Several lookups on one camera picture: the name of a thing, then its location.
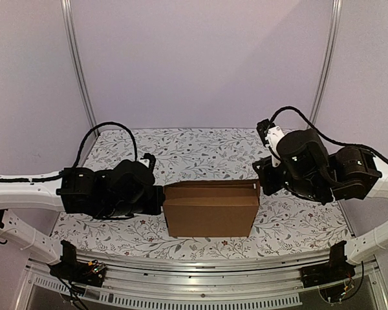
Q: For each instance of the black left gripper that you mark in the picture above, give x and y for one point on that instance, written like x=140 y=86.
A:
x=158 y=200

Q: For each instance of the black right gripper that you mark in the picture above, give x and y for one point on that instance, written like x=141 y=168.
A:
x=265 y=174

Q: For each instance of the brown cardboard box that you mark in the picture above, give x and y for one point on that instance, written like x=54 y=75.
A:
x=211 y=209

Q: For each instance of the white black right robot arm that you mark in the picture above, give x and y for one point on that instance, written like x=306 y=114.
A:
x=300 y=164

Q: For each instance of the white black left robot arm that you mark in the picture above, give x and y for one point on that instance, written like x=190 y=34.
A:
x=111 y=194

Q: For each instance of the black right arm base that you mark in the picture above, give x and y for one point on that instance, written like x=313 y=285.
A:
x=335 y=269

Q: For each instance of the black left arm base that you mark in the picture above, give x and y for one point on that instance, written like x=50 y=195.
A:
x=69 y=268

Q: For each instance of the floral patterned table mat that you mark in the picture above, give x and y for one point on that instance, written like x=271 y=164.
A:
x=284 y=224

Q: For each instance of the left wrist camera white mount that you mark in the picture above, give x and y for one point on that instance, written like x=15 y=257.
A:
x=149 y=160

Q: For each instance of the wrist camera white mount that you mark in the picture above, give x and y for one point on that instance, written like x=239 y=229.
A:
x=149 y=160
x=270 y=134

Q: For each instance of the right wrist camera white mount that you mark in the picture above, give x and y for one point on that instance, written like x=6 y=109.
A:
x=270 y=134

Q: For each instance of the aluminium front rail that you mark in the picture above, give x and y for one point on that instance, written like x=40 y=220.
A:
x=251 y=283

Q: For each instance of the right aluminium frame post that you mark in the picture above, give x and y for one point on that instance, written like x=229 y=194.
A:
x=327 y=59

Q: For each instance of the aluminium frame post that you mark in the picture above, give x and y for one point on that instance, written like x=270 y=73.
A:
x=68 y=19
x=327 y=59

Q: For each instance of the left aluminium frame post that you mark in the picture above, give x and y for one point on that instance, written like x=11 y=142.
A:
x=68 y=19

